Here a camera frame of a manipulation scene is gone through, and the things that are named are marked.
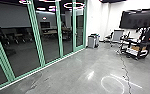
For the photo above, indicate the black office chair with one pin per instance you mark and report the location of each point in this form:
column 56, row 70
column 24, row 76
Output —
column 108, row 36

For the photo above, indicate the green framed glass partition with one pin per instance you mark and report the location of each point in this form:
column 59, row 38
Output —
column 36, row 36

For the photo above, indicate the grey rolling whiteboard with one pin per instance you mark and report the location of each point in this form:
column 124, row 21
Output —
column 117, row 35

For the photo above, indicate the large black wall screen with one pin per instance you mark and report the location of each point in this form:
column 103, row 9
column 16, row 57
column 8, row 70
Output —
column 139, row 19

